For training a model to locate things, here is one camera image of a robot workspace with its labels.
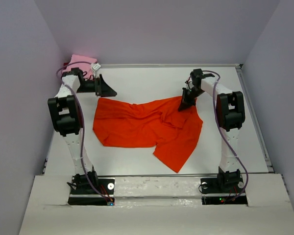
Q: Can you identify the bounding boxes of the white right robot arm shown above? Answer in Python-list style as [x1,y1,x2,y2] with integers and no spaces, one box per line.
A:
[178,69,246,194]

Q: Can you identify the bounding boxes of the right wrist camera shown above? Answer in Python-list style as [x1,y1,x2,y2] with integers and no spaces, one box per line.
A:
[185,77,194,90]

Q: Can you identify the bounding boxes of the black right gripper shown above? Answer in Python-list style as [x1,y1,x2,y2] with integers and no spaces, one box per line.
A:
[178,87,205,112]

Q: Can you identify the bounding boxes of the orange t shirt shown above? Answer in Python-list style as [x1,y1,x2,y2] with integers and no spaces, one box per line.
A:
[93,96,203,173]

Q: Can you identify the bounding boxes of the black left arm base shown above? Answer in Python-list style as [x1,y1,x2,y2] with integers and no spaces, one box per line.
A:
[67,177,115,206]

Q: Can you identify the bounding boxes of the pink folded t shirt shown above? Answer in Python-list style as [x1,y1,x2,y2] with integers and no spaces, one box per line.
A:
[62,54,98,79]

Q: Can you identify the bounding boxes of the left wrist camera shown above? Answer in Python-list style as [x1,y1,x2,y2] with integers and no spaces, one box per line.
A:
[90,63,101,75]

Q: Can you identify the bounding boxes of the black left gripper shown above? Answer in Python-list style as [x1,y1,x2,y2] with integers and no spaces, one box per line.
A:
[76,73,117,96]

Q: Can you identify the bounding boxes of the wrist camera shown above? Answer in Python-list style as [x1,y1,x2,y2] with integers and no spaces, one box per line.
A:
[90,63,101,75]
[185,77,194,90]

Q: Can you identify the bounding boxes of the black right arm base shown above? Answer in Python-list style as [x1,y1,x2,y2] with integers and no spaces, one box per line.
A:
[198,178,248,206]

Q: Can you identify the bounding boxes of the dark red folded t shirt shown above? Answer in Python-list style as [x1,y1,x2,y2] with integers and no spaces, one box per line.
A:
[63,58,71,69]

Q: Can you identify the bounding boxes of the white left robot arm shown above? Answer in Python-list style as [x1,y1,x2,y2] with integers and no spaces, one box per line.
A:
[48,68,117,198]

